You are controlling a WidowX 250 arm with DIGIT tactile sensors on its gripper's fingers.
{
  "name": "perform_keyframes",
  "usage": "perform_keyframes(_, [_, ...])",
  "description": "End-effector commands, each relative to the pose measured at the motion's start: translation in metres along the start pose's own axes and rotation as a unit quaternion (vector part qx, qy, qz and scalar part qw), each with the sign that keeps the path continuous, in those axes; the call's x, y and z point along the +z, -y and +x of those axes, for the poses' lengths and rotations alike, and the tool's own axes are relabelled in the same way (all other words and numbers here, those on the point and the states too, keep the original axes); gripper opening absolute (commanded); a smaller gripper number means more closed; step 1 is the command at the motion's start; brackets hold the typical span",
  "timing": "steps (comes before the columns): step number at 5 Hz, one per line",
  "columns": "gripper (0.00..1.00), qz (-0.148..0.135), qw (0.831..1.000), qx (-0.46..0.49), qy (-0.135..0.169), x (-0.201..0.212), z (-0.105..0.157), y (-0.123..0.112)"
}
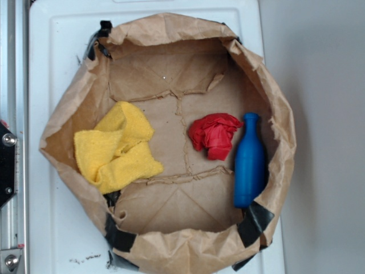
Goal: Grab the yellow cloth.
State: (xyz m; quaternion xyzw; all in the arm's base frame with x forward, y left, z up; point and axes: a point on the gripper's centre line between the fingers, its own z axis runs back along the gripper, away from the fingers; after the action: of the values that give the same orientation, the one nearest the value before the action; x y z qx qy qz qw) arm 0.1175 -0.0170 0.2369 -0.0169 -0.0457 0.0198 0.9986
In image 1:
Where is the yellow terry cloth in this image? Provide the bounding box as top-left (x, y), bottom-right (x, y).
top-left (74, 101), bottom-right (164, 195)

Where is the crumpled red cloth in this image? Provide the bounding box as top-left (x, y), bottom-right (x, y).
top-left (188, 113), bottom-right (244, 161)

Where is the blue plastic bottle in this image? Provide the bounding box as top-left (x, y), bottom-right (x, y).
top-left (233, 112), bottom-right (266, 208)

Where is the brown paper bag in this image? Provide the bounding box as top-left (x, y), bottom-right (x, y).
top-left (40, 13), bottom-right (297, 273)

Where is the white plastic tray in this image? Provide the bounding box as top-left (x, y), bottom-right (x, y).
top-left (27, 1), bottom-right (284, 273)

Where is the black mounting bracket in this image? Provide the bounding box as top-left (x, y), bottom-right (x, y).
top-left (0, 119), bottom-right (17, 209)

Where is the aluminium frame rail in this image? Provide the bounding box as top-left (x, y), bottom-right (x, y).
top-left (1, 1), bottom-right (29, 273)

